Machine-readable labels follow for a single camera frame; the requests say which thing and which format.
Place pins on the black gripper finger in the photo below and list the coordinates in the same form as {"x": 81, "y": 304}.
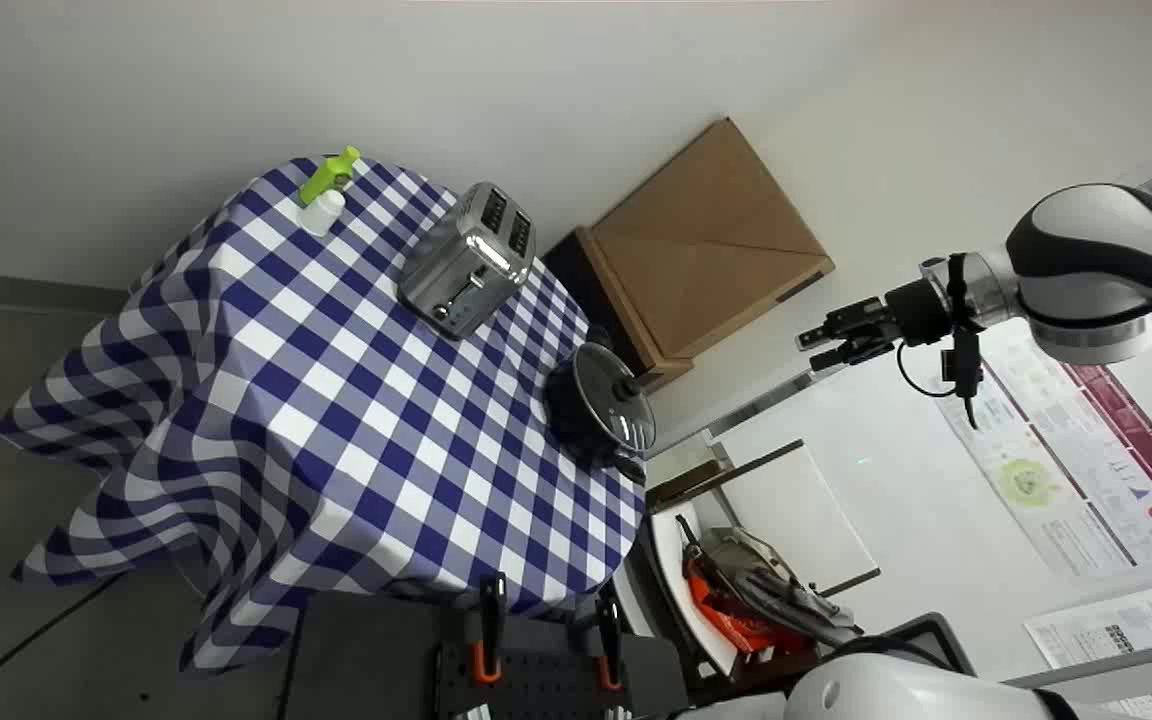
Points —
{"x": 845, "y": 349}
{"x": 843, "y": 322}

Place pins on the blue white checkered tablecloth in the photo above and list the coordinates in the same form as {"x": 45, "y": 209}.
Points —
{"x": 270, "y": 410}

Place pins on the black orange clamp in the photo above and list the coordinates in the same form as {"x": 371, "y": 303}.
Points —
{"x": 486, "y": 647}
{"x": 611, "y": 640}

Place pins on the white bin with cables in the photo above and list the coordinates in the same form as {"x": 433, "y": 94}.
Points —
{"x": 734, "y": 592}

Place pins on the black orange clamp right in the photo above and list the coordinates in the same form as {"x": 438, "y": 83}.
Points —
{"x": 611, "y": 640}

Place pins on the silver toaster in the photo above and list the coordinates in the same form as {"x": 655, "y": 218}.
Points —
{"x": 471, "y": 261}

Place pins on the black orange clamp left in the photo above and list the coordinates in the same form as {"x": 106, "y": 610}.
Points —
{"x": 486, "y": 647}

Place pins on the black pot with glass lid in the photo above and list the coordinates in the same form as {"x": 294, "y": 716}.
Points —
{"x": 598, "y": 410}

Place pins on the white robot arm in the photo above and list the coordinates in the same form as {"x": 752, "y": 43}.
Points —
{"x": 1076, "y": 270}

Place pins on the brown cardboard box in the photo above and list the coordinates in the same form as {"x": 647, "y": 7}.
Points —
{"x": 698, "y": 250}

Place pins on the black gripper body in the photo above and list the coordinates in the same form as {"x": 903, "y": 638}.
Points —
{"x": 908, "y": 314}

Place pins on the green white spray bottle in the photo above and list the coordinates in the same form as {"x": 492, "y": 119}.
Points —
{"x": 321, "y": 193}

